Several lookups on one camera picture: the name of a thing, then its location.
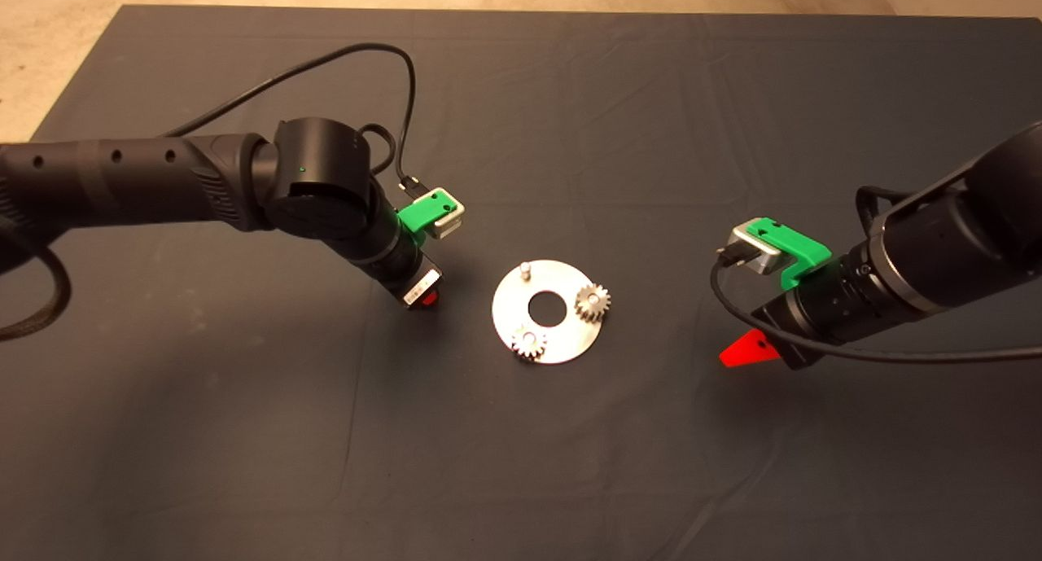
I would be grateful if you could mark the thick black braided sleeve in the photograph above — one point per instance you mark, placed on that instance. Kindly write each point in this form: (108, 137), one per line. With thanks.
(63, 296)

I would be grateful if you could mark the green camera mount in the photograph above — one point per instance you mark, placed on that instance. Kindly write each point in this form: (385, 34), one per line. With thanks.
(419, 215)
(802, 250)

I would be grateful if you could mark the green left camera mount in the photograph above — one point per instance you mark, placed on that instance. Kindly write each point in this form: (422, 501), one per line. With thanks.
(419, 215)

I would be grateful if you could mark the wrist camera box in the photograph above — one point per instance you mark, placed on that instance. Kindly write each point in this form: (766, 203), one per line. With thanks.
(449, 217)
(757, 250)

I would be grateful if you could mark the steel planetary gear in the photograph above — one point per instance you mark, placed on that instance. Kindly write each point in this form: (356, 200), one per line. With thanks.
(529, 343)
(593, 302)

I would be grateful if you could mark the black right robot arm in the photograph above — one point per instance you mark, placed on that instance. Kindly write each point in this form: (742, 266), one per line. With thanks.
(961, 243)

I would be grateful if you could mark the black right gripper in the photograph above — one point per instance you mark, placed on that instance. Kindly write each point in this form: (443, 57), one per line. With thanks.
(794, 333)

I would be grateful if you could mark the round metal carrier plate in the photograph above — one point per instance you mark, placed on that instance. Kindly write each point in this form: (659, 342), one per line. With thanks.
(562, 337)

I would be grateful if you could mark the dark grey table cloth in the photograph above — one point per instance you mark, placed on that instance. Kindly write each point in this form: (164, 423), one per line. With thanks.
(488, 463)

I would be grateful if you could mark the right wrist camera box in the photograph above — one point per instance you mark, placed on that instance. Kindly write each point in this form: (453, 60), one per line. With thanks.
(757, 250)

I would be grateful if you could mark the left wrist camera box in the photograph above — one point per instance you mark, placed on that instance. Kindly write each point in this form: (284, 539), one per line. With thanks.
(449, 217)

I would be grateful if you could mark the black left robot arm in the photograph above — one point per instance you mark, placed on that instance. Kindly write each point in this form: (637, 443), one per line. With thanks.
(163, 178)

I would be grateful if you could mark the green right camera mount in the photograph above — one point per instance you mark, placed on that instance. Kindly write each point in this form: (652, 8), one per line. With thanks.
(802, 250)

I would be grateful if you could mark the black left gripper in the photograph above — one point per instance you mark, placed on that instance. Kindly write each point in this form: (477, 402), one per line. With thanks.
(415, 282)

